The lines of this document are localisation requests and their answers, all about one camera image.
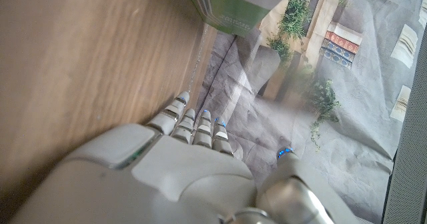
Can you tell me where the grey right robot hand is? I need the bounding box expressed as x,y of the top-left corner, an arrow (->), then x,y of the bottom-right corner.
9,91 -> 364,224

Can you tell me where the green and white box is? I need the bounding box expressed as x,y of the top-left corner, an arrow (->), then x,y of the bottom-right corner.
182,0 -> 298,37

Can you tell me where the printed backdrop sheet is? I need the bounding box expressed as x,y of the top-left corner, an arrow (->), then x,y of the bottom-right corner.
188,0 -> 427,224

